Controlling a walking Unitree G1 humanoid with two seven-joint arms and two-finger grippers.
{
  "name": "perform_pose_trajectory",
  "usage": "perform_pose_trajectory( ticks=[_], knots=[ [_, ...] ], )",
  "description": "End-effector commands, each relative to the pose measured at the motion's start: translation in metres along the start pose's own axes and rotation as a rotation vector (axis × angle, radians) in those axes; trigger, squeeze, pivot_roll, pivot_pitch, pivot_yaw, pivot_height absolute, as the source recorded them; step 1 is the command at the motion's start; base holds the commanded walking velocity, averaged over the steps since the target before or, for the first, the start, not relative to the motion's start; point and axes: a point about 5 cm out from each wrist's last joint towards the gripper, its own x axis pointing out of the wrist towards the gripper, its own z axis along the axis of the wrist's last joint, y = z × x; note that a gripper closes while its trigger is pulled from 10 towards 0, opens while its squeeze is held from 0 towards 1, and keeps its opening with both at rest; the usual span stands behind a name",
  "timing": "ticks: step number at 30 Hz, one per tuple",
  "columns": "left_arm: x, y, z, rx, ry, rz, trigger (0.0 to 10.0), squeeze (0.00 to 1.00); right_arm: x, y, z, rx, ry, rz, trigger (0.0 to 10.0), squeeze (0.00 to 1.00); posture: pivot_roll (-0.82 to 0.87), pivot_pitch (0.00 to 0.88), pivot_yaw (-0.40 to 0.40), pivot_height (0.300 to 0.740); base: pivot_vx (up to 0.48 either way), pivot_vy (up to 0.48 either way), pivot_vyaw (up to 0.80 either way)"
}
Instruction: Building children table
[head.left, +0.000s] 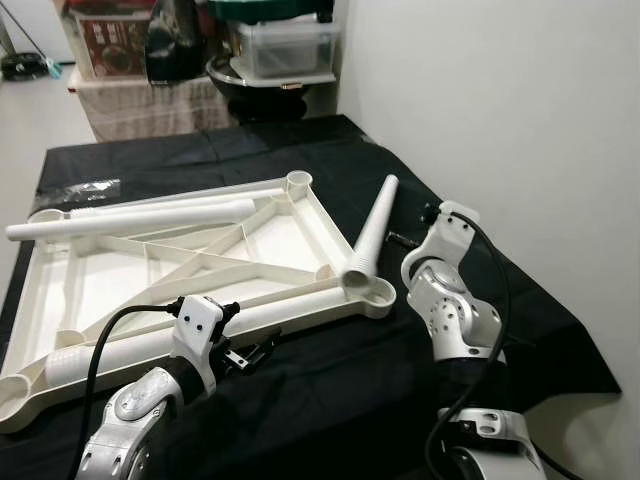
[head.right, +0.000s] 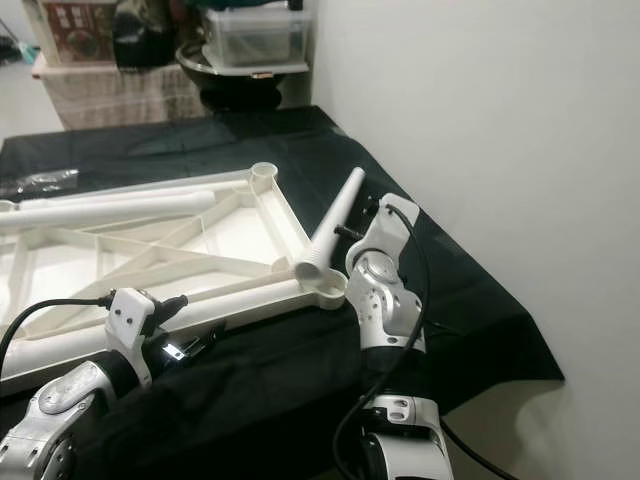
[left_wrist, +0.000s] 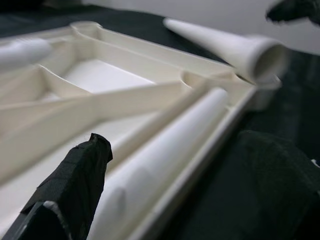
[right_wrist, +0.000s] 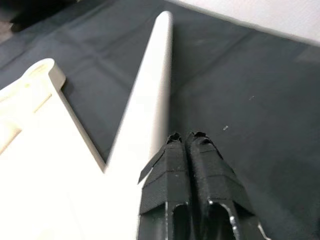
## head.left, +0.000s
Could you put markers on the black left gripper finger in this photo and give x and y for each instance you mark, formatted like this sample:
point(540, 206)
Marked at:
point(228, 311)
point(262, 350)

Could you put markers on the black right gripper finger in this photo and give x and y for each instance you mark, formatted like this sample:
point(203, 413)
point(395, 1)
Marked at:
point(400, 240)

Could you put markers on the white plastic table leg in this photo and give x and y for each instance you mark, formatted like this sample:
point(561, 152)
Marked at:
point(270, 195)
point(130, 220)
point(371, 235)
point(300, 305)

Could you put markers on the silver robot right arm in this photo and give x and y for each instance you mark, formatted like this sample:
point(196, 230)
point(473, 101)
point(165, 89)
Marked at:
point(455, 310)

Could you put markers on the cream plastic children table top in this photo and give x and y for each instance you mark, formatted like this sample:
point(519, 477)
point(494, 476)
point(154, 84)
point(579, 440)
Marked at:
point(120, 285)

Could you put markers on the black table cloth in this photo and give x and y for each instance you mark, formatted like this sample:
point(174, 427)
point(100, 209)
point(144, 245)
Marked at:
point(350, 400)

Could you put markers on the clear plastic bag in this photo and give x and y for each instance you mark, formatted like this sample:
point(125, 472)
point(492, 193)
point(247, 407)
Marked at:
point(85, 190)

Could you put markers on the black round bowl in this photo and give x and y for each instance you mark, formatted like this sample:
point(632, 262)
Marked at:
point(265, 100)

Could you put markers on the cloth covered bench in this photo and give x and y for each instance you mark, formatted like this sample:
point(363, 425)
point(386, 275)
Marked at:
point(150, 110)

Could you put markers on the clear plastic storage box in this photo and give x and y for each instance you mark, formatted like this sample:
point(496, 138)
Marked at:
point(285, 50)

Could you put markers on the green round lid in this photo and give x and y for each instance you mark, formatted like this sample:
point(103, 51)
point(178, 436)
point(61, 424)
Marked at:
point(270, 10)

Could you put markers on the black bag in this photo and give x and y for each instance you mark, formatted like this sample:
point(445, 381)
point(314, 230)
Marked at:
point(178, 45)

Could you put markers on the storage box with orange lid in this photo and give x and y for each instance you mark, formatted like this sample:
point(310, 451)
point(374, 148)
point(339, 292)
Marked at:
point(110, 40)

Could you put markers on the broom with teal head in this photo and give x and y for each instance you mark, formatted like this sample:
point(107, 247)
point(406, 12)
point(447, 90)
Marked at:
point(21, 35)

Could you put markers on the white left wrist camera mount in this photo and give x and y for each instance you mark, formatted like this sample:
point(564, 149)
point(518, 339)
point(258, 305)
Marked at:
point(198, 335)

